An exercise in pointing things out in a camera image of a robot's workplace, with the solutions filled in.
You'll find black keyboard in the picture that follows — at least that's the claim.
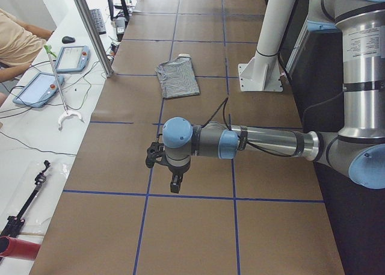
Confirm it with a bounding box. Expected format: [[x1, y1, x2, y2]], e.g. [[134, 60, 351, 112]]
[[89, 8, 106, 34]]

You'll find white reacher grabber tool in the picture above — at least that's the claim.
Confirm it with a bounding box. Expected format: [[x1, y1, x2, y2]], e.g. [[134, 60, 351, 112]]
[[43, 45, 85, 131]]

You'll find black tripod stick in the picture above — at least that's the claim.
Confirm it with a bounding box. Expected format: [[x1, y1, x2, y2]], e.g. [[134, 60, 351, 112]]
[[1, 160, 51, 238]]

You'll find red fire extinguisher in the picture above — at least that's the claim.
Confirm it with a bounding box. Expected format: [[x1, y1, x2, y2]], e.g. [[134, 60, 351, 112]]
[[1, 236, 41, 261]]

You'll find brown table cover mat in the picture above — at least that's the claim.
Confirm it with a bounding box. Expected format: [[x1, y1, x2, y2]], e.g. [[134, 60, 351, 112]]
[[31, 0, 343, 274]]

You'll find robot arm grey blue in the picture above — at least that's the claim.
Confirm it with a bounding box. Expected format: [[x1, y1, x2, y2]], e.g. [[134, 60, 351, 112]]
[[146, 0, 384, 193]]

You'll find navy white striped polo shirt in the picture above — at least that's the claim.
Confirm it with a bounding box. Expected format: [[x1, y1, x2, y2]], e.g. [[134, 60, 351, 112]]
[[155, 54, 200, 99]]

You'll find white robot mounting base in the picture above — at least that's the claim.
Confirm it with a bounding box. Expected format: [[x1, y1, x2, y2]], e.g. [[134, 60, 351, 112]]
[[238, 0, 296, 92]]

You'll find blue teach pendant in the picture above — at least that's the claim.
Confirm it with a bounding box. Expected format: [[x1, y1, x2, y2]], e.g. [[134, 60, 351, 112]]
[[13, 72, 58, 108], [55, 46, 90, 73]]

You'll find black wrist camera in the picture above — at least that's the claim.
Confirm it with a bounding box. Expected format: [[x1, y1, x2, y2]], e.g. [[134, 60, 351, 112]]
[[145, 134, 167, 168]]

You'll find blue teach pendant near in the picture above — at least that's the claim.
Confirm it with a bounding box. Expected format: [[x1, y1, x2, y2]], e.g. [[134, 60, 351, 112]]
[[13, 72, 58, 108]]

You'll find person in beige shirt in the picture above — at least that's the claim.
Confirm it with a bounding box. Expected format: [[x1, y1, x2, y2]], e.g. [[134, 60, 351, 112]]
[[1, 10, 54, 82]]

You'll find black computer mouse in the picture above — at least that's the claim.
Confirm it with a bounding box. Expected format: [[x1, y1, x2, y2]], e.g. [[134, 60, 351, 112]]
[[61, 36, 76, 44]]

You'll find blue teach pendant far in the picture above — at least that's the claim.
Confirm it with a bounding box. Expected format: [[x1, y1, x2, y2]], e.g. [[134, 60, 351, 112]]
[[55, 46, 90, 73]]

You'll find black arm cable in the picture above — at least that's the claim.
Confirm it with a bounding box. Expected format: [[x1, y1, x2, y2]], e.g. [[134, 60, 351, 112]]
[[201, 96, 297, 158]]

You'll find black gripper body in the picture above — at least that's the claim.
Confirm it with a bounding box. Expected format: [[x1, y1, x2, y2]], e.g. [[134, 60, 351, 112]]
[[168, 163, 190, 177]]

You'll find aluminium extrusion post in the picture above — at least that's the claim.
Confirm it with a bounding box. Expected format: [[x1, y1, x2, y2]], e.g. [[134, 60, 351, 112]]
[[74, 0, 113, 78]]

